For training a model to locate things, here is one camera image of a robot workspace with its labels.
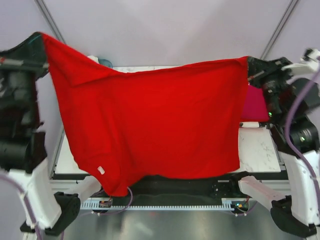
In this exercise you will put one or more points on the left aluminium frame post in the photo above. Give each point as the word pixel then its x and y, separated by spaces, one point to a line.
pixel 44 10

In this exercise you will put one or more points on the folded magenta t-shirt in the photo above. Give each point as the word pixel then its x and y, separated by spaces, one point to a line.
pixel 254 109

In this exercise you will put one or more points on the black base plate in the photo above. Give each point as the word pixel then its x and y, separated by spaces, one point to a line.
pixel 161 191

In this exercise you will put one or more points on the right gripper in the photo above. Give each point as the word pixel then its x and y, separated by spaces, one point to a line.
pixel 258 68

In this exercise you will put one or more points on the red t-shirt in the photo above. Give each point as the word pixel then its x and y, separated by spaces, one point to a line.
pixel 179 123

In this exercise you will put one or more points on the teal plastic basket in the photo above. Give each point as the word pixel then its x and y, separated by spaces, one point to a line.
pixel 105 62

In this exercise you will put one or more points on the right aluminium frame post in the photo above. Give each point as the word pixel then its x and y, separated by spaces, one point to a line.
pixel 279 28

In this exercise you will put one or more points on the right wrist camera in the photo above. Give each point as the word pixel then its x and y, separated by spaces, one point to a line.
pixel 309 63

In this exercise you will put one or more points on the white t-shirt in basket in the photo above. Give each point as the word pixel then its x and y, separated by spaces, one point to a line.
pixel 93 58

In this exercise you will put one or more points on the aluminium frame post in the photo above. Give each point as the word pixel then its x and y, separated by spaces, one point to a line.
pixel 44 10
pixel 279 28

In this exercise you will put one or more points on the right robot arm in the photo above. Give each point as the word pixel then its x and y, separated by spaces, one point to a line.
pixel 297 141

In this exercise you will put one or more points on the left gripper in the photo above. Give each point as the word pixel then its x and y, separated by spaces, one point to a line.
pixel 31 53

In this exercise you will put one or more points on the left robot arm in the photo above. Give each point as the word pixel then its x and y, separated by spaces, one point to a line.
pixel 23 154

